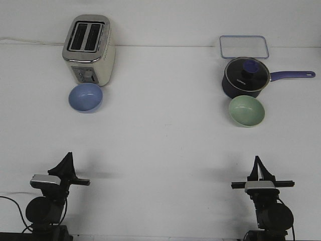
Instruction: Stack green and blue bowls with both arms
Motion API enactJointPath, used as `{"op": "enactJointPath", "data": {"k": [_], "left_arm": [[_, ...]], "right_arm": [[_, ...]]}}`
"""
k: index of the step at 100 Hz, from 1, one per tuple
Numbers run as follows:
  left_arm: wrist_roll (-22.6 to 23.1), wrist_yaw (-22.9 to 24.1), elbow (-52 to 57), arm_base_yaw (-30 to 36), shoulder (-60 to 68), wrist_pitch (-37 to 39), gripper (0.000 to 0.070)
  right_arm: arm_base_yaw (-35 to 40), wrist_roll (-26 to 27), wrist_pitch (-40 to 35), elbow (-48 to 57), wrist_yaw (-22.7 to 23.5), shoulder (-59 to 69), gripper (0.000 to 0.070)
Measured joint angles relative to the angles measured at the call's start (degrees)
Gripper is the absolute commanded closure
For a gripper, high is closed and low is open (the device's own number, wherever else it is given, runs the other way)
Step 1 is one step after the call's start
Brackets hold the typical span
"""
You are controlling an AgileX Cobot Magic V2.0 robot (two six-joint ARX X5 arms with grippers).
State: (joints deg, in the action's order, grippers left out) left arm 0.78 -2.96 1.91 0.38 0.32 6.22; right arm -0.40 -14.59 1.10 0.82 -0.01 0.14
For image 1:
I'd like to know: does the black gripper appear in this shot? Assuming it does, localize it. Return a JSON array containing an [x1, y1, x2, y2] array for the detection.
[[231, 156, 295, 201], [42, 152, 90, 204]]

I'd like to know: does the dark blue saucepan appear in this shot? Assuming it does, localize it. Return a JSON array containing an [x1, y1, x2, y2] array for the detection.
[[222, 71, 315, 98]]

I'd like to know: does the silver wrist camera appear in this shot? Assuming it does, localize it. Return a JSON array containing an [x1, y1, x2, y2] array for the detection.
[[30, 174, 61, 189], [244, 181, 275, 194]]

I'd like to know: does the white toaster power cord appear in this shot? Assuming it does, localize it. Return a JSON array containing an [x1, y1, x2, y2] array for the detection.
[[0, 37, 66, 46]]

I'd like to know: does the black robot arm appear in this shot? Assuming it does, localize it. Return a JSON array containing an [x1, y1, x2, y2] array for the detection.
[[231, 156, 295, 240], [1, 152, 90, 240]]

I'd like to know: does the cream and chrome toaster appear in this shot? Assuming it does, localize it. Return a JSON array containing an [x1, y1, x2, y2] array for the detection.
[[62, 15, 116, 86]]

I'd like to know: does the glass pot lid blue knob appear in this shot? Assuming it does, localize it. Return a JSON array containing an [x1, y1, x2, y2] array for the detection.
[[225, 57, 270, 80]]

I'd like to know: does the green bowl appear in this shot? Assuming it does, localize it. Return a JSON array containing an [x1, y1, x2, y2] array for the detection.
[[228, 95, 265, 128]]

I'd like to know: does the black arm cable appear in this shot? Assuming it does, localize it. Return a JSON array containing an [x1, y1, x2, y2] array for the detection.
[[275, 198, 296, 241], [0, 196, 33, 234]]

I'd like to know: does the blue bowl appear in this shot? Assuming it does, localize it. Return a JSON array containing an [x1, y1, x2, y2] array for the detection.
[[68, 83, 103, 113]]

